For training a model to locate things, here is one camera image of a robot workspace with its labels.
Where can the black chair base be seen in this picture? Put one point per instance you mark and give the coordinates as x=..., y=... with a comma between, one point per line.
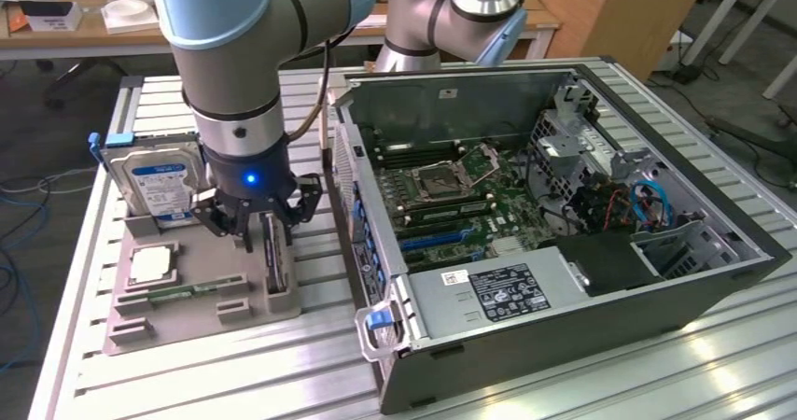
x=80, y=70

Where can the CPU socket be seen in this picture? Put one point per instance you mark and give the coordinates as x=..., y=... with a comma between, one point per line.
x=439, y=182

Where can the silver CPU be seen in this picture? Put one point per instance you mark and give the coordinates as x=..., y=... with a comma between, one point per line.
x=151, y=263

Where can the blue case latch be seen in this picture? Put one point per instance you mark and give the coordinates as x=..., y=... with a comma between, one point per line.
x=377, y=320

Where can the white box with black lid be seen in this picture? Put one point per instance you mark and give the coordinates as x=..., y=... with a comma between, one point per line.
x=52, y=21

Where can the black plastic shroud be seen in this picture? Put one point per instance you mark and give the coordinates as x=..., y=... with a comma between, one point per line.
x=610, y=261

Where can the grey parts rack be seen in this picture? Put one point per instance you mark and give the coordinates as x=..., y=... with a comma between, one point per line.
x=199, y=261

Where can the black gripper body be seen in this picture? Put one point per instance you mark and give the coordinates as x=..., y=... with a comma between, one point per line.
x=248, y=172

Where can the blue expansion slot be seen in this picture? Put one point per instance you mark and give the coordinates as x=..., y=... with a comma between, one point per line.
x=435, y=240

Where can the black floor stand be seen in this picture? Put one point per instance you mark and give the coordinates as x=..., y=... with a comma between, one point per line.
x=759, y=135

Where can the wooden cabinet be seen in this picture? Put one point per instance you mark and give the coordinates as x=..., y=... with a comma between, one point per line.
x=622, y=18

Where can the silver disk bay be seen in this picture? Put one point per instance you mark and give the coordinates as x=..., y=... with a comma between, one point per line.
x=560, y=158

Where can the black open PC case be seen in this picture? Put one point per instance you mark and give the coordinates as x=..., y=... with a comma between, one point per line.
x=560, y=345

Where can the metal socket cover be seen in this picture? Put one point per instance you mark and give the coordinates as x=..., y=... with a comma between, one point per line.
x=479, y=148

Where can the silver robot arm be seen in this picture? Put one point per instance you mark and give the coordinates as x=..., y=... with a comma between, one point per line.
x=236, y=65

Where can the white table frame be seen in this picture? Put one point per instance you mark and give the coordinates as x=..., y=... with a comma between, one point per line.
x=778, y=81

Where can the hard disk with blue rails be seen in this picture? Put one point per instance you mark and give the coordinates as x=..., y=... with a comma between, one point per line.
x=159, y=182

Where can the stack of white papers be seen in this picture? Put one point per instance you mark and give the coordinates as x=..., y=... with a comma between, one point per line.
x=373, y=21

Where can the grey power supply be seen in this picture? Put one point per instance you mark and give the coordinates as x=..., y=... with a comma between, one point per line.
x=435, y=308

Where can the green motherboard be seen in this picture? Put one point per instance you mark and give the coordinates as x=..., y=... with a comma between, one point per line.
x=504, y=214

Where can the graphics card with fan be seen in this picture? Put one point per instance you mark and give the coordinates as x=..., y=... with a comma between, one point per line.
x=273, y=270

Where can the green RAM stick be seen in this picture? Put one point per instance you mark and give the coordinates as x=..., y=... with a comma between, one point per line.
x=187, y=291

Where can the white round holder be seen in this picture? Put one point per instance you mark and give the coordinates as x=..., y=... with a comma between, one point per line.
x=126, y=16

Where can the wooden desk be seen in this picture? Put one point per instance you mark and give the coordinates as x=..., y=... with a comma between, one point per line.
x=74, y=39

